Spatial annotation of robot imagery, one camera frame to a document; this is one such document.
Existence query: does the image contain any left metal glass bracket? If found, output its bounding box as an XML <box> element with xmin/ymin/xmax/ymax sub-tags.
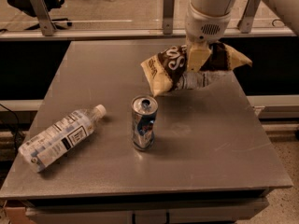
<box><xmin>30</xmin><ymin>0</ymin><xmax>56</xmax><ymax>36</ymax></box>

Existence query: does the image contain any grey table drawer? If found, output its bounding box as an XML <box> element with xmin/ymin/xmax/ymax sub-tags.
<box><xmin>25</xmin><ymin>197</ymin><xmax>269</xmax><ymax>224</ymax></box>

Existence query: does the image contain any black floor cable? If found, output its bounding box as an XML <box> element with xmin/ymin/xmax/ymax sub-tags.
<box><xmin>271</xmin><ymin>17</ymin><xmax>286</xmax><ymax>27</ymax></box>

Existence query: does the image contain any black cable at left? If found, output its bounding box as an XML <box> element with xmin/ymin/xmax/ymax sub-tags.
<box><xmin>0</xmin><ymin>103</ymin><xmax>22</xmax><ymax>161</ymax></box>

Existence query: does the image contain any middle metal glass bracket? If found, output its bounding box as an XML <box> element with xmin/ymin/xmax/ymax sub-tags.
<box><xmin>163</xmin><ymin>0</ymin><xmax>175</xmax><ymax>35</ymax></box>

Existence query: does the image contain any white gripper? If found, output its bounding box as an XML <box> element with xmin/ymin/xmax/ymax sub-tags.
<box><xmin>185</xmin><ymin>3</ymin><xmax>231</xmax><ymax>72</ymax></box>

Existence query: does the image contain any clear plastic water bottle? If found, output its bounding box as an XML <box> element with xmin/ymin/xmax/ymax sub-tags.
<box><xmin>19</xmin><ymin>105</ymin><xmax>107</xmax><ymax>173</ymax></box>

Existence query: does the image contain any black office chair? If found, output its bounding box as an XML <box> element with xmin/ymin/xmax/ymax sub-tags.
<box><xmin>7</xmin><ymin>0</ymin><xmax>72</xmax><ymax>32</ymax></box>

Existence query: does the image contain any metal glass bracket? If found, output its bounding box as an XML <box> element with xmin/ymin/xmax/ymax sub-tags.
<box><xmin>30</xmin><ymin>0</ymin><xmax>56</xmax><ymax>36</ymax></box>
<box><xmin>237</xmin><ymin>0</ymin><xmax>261</xmax><ymax>34</ymax></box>
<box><xmin>163</xmin><ymin>0</ymin><xmax>175</xmax><ymax>35</ymax></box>

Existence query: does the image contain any brown chip bag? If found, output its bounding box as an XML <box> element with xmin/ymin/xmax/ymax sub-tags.
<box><xmin>141</xmin><ymin>42</ymin><xmax>252</xmax><ymax>96</ymax></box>

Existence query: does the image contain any right metal glass bracket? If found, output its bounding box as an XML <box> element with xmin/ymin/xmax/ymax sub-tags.
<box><xmin>237</xmin><ymin>0</ymin><xmax>261</xmax><ymax>34</ymax></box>

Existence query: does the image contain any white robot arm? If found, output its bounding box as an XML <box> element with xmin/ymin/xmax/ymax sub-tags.
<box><xmin>185</xmin><ymin>0</ymin><xmax>299</xmax><ymax>72</ymax></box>

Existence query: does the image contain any dented silver redbull can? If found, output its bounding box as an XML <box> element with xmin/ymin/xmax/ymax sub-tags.
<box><xmin>131</xmin><ymin>95</ymin><xmax>158</xmax><ymax>151</ymax></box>

